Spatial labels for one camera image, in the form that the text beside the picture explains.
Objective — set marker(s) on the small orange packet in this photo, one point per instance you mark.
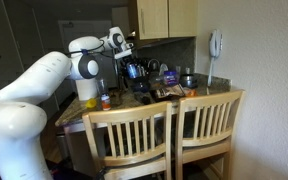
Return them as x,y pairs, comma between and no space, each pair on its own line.
190,93

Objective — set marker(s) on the orange pill bottle white cap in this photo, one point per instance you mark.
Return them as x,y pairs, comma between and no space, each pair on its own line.
106,103

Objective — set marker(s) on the metal kitchen faucet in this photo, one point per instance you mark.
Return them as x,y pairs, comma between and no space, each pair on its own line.
154,60

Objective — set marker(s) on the grey metal pot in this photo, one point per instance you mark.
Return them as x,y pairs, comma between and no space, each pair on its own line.
188,81

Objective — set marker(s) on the white round plate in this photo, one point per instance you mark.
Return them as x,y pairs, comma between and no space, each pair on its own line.
163,69

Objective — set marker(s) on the white paper towel roll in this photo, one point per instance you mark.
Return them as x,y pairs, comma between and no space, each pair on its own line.
85,91

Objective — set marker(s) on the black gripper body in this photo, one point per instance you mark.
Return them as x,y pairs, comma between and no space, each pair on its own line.
127,60

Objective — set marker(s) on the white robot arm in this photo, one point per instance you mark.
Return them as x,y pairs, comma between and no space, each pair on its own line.
17,133

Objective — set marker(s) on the nut jar blue lid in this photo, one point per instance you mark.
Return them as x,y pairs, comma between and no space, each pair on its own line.
171,78

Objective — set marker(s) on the light wood wall cabinet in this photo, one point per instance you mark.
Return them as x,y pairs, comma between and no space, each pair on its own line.
165,18

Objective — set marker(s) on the light wooden slatted chair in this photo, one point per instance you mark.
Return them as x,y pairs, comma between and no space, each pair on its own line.
210,100
127,116

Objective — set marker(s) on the grey double door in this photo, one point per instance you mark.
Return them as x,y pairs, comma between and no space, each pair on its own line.
27,40

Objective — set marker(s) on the brown snack bag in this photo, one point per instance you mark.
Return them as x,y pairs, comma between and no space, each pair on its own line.
170,90

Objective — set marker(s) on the dark blue bowl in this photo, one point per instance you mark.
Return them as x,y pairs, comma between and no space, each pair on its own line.
140,86

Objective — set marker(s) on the white wall phone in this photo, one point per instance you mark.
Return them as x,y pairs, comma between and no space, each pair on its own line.
215,43

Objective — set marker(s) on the clear plastic cup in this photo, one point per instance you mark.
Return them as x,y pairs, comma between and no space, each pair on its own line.
102,87

